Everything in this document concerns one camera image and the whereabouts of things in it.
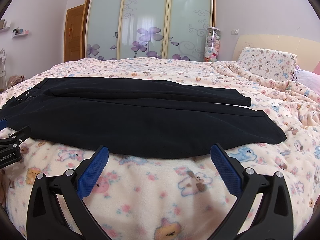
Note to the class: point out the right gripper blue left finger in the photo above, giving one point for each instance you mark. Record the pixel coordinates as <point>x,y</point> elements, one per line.
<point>45,218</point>

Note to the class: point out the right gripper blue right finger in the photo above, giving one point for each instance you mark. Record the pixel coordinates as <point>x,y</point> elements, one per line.
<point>262,209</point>

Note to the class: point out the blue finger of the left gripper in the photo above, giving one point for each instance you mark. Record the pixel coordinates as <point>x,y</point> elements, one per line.
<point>3,124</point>

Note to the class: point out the black pants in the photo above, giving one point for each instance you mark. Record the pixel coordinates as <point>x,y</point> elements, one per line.
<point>144,118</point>

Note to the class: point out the white rack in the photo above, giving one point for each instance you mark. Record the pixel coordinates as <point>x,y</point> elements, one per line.
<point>4,84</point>

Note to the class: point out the teddy bear print blanket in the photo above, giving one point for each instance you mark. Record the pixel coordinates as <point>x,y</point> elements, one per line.
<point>154,198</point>

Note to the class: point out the brown wooden door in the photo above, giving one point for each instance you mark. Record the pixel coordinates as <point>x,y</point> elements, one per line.
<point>72,36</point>

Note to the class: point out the lavender pillow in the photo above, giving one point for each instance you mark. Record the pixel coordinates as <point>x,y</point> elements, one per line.
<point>307,78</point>

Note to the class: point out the bear print pillow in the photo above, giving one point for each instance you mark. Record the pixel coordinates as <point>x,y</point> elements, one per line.
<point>268,63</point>

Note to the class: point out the frosted glass sliding wardrobe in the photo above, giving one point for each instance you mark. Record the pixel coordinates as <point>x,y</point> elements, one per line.
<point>163,29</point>

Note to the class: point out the beige headboard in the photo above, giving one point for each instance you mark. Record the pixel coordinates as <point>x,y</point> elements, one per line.
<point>307,51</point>

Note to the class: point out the clear tube of plush toys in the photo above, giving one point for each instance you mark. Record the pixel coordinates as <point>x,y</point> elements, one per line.
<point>212,45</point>

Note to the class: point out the white wall shelf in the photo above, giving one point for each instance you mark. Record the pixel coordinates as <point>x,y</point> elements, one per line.
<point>4,25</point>
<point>18,32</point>

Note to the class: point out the upper white wall shelf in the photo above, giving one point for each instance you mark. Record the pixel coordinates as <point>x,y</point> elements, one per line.
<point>4,25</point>

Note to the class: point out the white wall socket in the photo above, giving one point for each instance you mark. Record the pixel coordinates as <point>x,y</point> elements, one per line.
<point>235,32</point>

